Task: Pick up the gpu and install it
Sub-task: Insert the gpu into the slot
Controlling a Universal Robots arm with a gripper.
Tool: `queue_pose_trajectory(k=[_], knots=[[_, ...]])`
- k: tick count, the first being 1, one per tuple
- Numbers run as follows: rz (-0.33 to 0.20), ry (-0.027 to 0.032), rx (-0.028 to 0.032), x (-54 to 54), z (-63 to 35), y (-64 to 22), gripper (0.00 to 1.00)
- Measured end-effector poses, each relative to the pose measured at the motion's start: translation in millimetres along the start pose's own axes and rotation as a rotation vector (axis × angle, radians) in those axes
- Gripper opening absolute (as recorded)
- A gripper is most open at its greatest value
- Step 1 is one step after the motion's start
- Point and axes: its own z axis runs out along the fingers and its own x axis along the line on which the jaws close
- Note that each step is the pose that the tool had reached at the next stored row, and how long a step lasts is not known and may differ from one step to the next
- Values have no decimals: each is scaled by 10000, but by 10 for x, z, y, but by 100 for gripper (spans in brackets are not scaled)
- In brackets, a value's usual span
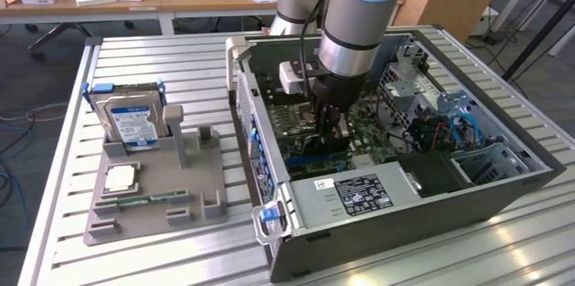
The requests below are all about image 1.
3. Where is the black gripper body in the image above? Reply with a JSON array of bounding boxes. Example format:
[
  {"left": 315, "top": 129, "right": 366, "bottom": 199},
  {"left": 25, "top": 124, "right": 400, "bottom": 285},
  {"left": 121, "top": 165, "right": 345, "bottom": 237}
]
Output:
[{"left": 310, "top": 75, "right": 366, "bottom": 112}]

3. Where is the black low-profile graphics card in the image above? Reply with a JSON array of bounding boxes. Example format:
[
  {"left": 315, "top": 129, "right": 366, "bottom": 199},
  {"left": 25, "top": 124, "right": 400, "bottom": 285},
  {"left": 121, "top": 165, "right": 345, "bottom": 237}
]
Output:
[{"left": 302, "top": 134, "right": 353, "bottom": 166}]

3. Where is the CPU socket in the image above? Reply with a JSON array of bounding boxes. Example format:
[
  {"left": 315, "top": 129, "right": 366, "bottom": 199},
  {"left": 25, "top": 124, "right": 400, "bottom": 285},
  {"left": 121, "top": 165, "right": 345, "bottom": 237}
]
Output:
[{"left": 291, "top": 106, "right": 317, "bottom": 125}]

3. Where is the green RAM stick white label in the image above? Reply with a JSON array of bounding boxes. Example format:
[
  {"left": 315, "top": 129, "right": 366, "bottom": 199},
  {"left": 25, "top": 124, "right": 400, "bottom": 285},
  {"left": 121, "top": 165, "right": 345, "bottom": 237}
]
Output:
[{"left": 287, "top": 130, "right": 318, "bottom": 144}]

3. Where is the green motherboard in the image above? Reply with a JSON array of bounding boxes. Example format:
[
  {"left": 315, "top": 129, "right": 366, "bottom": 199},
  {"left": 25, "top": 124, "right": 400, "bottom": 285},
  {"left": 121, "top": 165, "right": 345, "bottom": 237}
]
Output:
[{"left": 263, "top": 75, "right": 400, "bottom": 179}]

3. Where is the silver chipset heatsink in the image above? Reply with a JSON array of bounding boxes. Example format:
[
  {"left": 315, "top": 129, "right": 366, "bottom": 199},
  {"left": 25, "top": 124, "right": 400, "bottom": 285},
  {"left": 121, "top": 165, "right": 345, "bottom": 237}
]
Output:
[{"left": 353, "top": 155, "right": 378, "bottom": 168}]

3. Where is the blue expansion slot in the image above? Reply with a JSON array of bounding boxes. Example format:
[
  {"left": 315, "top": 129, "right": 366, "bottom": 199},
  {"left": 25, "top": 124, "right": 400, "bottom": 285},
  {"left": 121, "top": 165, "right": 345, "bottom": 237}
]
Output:
[{"left": 285, "top": 154, "right": 315, "bottom": 166}]

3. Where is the perforated metal drive cage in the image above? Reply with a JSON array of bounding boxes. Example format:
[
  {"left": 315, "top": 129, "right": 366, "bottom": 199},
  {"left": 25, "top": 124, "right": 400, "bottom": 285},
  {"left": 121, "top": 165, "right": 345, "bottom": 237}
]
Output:
[{"left": 376, "top": 62, "right": 448, "bottom": 116}]

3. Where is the grey power supply unit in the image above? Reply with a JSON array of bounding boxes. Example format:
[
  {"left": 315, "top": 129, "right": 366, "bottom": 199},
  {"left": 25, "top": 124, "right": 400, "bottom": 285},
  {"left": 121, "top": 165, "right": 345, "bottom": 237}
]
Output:
[{"left": 287, "top": 160, "right": 426, "bottom": 231}]

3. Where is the black plastic shroud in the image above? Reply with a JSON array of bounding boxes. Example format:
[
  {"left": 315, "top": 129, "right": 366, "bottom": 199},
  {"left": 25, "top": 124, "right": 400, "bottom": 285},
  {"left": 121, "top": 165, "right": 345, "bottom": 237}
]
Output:
[{"left": 398, "top": 150, "right": 478, "bottom": 199}]

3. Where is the open dark grey PC case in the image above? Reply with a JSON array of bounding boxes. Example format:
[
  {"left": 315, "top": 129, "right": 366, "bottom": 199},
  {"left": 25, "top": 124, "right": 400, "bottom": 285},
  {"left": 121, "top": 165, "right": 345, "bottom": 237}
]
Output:
[{"left": 226, "top": 28, "right": 568, "bottom": 283}]

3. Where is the metal disk bay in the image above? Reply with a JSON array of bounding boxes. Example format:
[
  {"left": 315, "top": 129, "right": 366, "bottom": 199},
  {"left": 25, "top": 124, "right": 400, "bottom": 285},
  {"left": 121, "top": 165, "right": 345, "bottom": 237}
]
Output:
[{"left": 450, "top": 142, "right": 530, "bottom": 186}]

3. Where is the white unit red dot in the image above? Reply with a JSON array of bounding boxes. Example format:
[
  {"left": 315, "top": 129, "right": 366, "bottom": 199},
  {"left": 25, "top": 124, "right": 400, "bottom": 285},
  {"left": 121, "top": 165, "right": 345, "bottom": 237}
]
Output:
[{"left": 476, "top": 6, "right": 501, "bottom": 43}]

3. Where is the hard disk in blue carrier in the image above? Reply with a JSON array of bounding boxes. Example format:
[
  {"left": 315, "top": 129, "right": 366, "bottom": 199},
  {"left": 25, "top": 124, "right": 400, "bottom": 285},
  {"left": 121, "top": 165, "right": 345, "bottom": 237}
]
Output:
[{"left": 82, "top": 78, "right": 169, "bottom": 151}]

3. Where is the plain green RAM stick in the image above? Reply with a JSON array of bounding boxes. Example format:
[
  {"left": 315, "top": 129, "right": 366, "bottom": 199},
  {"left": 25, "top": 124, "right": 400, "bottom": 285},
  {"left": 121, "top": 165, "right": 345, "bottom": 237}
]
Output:
[{"left": 97, "top": 188, "right": 189, "bottom": 207}]

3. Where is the black tripod pole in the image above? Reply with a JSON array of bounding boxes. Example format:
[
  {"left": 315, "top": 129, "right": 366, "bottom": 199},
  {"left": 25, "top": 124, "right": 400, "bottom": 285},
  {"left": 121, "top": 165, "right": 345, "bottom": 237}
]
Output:
[{"left": 501, "top": 0, "right": 575, "bottom": 81}]

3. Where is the silver CPU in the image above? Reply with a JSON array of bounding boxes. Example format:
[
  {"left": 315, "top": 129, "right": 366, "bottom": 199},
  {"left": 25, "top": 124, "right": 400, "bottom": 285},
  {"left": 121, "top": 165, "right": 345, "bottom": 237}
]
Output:
[{"left": 103, "top": 166, "right": 139, "bottom": 192}]

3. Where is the grey parts rack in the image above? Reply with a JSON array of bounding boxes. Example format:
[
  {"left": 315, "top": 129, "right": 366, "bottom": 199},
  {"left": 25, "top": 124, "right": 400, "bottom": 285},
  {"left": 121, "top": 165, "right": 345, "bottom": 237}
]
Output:
[{"left": 83, "top": 104, "right": 230, "bottom": 246}]

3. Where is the black chair base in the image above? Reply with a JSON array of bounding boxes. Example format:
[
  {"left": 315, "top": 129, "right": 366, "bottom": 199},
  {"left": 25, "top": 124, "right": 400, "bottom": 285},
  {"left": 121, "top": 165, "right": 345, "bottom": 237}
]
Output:
[{"left": 27, "top": 22, "right": 94, "bottom": 61}]

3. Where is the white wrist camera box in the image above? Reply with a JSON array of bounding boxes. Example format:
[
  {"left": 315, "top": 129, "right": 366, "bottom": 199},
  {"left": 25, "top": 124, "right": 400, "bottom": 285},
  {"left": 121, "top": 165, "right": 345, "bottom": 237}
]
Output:
[{"left": 278, "top": 60, "right": 315, "bottom": 95}]

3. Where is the black camera cable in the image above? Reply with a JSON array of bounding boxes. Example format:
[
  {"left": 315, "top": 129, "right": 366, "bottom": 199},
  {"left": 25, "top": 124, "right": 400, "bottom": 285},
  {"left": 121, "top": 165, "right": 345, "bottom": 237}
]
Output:
[{"left": 299, "top": 0, "right": 335, "bottom": 105}]

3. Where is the orange wire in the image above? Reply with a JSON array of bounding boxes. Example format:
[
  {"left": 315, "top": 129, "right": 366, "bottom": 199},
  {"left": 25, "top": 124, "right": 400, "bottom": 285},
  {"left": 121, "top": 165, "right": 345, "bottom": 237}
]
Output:
[{"left": 429, "top": 120, "right": 450, "bottom": 151}]

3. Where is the blue data wire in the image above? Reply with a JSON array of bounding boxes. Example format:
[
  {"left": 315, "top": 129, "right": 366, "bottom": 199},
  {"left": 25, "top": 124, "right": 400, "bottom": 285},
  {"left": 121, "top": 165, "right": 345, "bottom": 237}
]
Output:
[{"left": 450, "top": 112, "right": 488, "bottom": 149}]

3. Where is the blue floor cable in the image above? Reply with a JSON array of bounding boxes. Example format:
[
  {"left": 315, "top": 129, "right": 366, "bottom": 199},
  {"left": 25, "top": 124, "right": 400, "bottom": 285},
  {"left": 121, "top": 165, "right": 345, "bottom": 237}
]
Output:
[{"left": 0, "top": 124, "right": 35, "bottom": 250}]

